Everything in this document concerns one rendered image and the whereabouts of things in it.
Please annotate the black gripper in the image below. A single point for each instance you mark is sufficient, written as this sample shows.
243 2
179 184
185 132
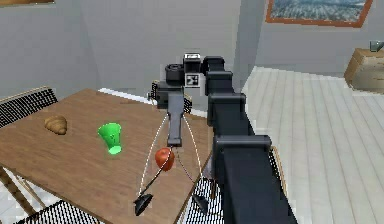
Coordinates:
175 113

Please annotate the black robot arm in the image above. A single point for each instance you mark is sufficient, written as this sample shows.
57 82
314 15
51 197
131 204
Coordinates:
246 186

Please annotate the red apple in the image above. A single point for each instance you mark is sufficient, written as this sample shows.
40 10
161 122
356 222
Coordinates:
164 159

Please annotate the green plastic cup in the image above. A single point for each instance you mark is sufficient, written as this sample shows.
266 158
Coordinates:
110 135

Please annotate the brown wooden table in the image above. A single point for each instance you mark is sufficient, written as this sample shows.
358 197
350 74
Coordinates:
83 166

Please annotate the brown croissant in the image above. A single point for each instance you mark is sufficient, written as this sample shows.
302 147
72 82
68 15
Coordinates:
56 125

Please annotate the black mesh wooden chair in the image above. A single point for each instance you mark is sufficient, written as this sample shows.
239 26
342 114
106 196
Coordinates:
23 105
56 215

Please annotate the light wooden cabinet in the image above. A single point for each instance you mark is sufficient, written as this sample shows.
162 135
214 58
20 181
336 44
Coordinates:
366 71

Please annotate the grey object on cabinet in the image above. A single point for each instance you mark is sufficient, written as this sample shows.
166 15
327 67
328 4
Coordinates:
377 46

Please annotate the orange framed wall picture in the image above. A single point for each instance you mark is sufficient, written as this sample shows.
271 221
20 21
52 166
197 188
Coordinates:
316 10

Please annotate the brown framed wall picture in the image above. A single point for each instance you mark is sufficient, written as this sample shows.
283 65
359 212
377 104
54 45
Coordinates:
23 1

